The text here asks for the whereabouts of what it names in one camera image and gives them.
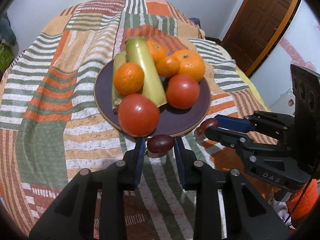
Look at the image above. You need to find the streaked yellow sugarcane piece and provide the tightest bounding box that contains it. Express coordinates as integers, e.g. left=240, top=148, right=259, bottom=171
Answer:
left=111, top=51, right=128, bottom=112

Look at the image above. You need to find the blue-grey bag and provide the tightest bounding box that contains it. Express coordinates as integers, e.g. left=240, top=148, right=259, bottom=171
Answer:
left=189, top=17, right=202, bottom=39

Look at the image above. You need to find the red tomato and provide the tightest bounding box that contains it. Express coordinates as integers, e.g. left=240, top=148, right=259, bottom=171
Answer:
left=166, top=74, right=200, bottom=110
left=117, top=94, right=161, bottom=137

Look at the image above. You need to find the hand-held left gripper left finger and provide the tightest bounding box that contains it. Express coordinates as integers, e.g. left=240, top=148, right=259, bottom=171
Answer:
left=29, top=137, right=147, bottom=240

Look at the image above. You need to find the yellow bed sheet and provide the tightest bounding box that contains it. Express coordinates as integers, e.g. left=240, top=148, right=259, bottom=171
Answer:
left=235, top=67, right=271, bottom=113

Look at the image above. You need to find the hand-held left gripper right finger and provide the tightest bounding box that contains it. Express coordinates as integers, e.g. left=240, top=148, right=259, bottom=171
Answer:
left=174, top=137, right=295, bottom=240

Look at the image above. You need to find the white wardrobe door with hearts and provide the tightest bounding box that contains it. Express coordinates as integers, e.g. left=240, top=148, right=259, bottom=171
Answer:
left=250, top=0, right=320, bottom=117

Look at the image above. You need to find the smooth yellow-green sugarcane piece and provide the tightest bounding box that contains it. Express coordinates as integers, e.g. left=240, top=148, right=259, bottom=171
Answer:
left=125, top=37, right=167, bottom=107

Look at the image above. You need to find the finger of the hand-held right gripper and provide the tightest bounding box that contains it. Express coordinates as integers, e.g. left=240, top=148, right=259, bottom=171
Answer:
left=214, top=110, right=296, bottom=144
left=205, top=126, right=312, bottom=191

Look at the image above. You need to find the dark red jujube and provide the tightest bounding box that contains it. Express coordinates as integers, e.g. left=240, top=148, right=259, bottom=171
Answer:
left=147, top=135, right=174, bottom=154
left=200, top=119, right=219, bottom=133

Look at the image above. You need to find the round orange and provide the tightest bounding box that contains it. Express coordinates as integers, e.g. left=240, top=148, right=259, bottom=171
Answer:
left=113, top=62, right=145, bottom=96

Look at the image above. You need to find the purple plate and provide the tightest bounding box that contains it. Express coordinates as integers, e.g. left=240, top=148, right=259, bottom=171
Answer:
left=94, top=55, right=211, bottom=137

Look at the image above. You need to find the brown wooden door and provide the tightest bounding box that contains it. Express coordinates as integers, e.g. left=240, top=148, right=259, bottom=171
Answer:
left=221, top=0, right=302, bottom=77

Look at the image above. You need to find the small mandarin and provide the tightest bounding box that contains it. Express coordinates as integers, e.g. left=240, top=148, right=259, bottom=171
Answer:
left=156, top=55, right=181, bottom=77
left=146, top=41, right=167, bottom=64

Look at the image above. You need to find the orange cloth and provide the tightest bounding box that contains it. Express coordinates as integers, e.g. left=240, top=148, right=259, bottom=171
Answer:
left=287, top=179, right=318, bottom=221

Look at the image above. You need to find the striped patchwork blanket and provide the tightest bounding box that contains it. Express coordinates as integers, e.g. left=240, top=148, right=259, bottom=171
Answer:
left=0, top=0, right=270, bottom=240

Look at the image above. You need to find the large mandarin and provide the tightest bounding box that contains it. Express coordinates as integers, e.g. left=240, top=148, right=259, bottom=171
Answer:
left=172, top=50, right=206, bottom=82

